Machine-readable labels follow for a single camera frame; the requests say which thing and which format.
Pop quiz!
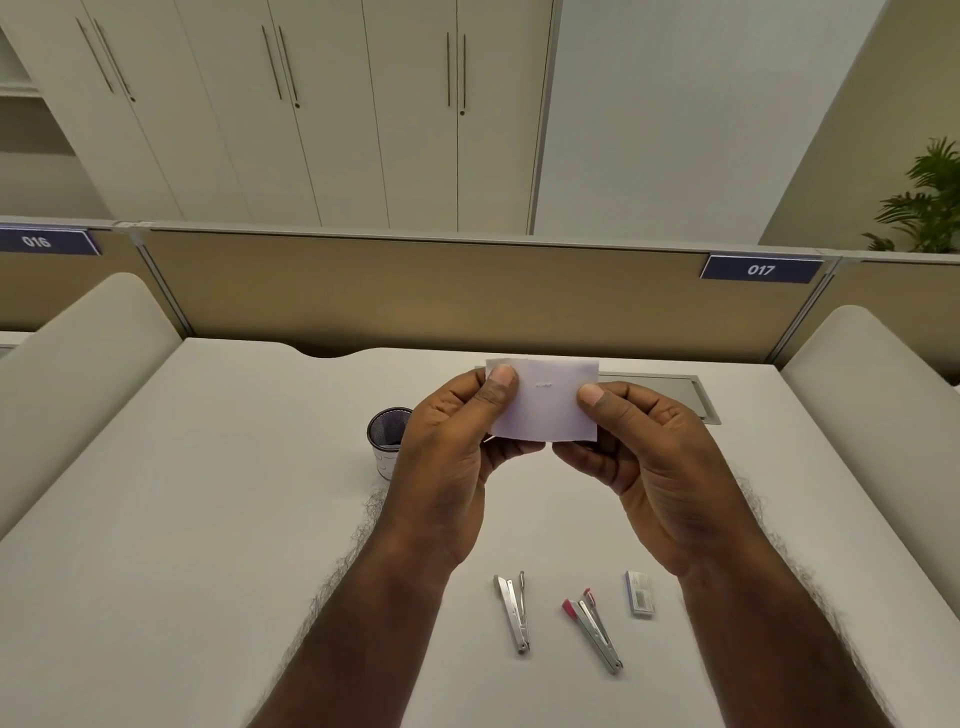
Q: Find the person's left hand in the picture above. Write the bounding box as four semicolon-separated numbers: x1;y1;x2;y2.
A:
378;365;549;575

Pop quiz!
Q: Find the person's right hand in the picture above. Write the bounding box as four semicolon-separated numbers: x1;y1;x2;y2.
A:
553;380;774;580

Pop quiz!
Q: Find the small box of staples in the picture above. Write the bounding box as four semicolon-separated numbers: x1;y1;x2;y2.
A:
624;571;658;619

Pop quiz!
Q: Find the white paper sheet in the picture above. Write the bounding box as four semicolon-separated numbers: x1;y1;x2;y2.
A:
479;358;601;444

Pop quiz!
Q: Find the white metal stapler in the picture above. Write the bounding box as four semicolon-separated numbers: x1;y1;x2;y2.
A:
493;571;532;656

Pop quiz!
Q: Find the pink metal stapler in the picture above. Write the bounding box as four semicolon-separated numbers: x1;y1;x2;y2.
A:
562;588;624;675

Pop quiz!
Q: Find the person's left forearm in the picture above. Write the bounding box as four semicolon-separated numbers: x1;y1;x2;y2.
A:
247;524;459;728

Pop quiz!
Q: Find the black mesh pen holder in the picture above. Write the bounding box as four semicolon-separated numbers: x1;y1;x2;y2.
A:
365;407;414;481

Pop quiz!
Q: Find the long beige partition panel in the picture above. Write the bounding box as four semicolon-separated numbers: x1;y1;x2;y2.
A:
127;221;841;365

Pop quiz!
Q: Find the white curved desk divider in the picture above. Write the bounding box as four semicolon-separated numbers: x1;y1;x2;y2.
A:
779;305;960;594
0;272;184;538

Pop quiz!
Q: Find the blue number sign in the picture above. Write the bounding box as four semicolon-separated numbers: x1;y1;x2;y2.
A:
699;254;825;286
0;228;103;257

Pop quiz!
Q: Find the beige side partition panel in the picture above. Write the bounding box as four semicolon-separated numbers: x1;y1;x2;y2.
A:
0;217;193;339
772;253;960;384

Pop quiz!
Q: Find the green potted plant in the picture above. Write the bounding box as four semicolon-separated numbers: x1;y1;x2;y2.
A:
862;137;960;254

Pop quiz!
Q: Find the white tall cabinet row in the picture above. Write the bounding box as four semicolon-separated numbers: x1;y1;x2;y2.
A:
0;0;560;235

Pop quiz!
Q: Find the white open shelf unit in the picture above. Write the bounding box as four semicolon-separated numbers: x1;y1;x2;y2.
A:
0;26;46;99

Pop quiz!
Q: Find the grey desk cable hatch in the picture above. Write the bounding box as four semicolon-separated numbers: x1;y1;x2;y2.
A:
599;372;723;427

